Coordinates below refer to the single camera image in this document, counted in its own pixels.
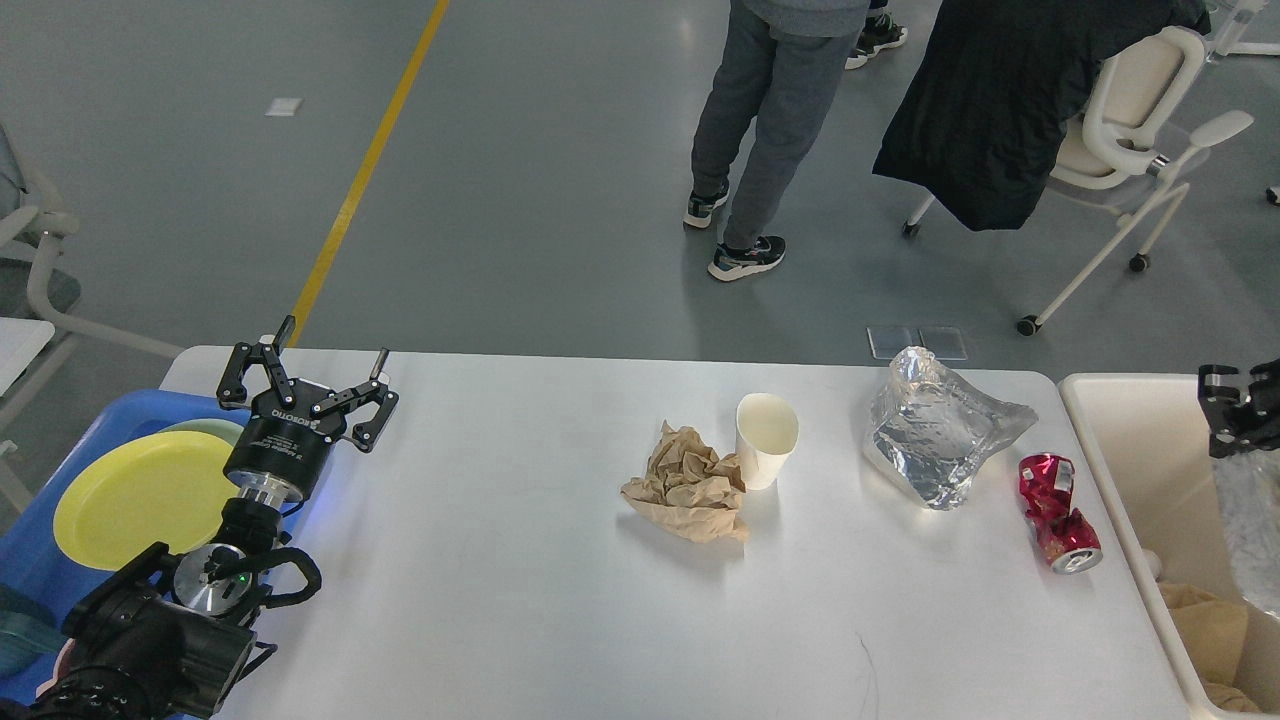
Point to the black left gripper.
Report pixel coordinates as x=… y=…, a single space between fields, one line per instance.
x=285 y=440

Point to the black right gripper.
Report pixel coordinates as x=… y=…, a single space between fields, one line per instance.
x=1225 y=388

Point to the yellow plastic plate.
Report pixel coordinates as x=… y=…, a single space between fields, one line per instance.
x=167 y=487

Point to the crushed red can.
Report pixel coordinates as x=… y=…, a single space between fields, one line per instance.
x=1066 y=541

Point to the brown paper bag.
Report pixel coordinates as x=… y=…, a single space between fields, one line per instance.
x=1212 y=632

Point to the clear plastic wrap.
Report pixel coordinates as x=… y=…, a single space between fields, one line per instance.
x=931 y=431

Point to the pink ribbed mug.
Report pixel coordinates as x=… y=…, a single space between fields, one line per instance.
x=62 y=661

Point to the white paper cup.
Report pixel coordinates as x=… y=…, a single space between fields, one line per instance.
x=767 y=430

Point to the brown paper ball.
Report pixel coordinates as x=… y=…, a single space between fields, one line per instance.
x=689 y=490
x=1228 y=698

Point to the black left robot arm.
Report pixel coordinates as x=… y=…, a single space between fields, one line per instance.
x=170 y=632

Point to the cream plastic bin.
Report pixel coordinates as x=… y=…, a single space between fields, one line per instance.
x=1146 y=441

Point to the white office chair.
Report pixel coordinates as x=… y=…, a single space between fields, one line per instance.
x=1122 y=154

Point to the white side table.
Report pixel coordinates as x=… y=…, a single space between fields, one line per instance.
x=33 y=350

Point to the clear floor plate right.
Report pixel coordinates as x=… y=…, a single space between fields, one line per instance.
x=946 y=342

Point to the clear floor plate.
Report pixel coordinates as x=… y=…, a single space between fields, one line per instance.
x=946 y=342
x=886 y=341

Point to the clear floor plate left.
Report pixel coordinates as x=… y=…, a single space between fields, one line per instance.
x=886 y=341

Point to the white chair base far right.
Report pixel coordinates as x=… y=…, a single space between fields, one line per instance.
x=1230 y=20

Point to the black jacket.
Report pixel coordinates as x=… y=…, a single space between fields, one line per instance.
x=987 y=110

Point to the dark sneaker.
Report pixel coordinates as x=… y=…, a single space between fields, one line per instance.
x=881 y=32

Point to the person in grey trousers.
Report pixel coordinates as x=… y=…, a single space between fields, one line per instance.
x=778 y=74

